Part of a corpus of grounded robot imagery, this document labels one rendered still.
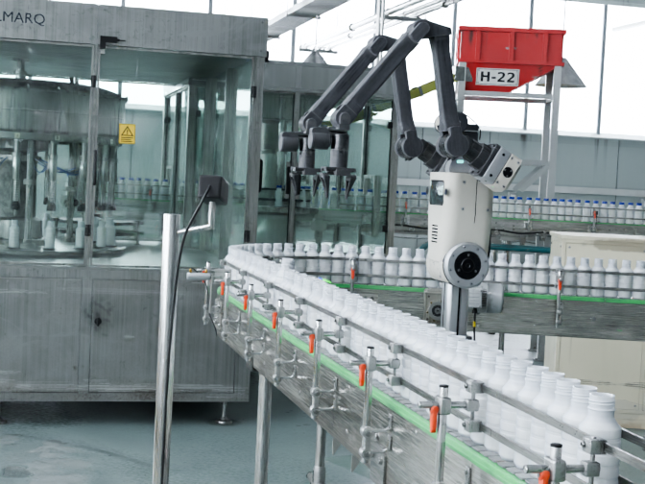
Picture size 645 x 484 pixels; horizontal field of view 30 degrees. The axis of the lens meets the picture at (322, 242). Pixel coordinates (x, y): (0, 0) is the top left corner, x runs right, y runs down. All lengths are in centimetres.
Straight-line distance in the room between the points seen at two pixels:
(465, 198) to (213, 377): 322
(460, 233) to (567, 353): 367
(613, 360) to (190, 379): 263
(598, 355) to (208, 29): 311
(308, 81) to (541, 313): 406
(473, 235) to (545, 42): 641
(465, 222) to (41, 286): 332
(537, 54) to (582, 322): 532
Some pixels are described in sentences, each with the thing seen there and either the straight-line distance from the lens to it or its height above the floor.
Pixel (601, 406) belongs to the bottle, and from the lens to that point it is 177.
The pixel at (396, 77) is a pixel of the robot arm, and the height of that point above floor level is 183.
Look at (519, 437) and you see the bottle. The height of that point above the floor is 105.
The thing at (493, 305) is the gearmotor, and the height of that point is 95.
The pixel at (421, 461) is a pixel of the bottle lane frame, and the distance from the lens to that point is 236.
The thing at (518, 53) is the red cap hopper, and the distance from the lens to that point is 1040.
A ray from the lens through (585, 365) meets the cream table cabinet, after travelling 770.
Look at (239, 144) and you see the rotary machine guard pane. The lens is 693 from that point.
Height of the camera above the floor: 145
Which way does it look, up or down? 3 degrees down
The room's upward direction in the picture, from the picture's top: 3 degrees clockwise
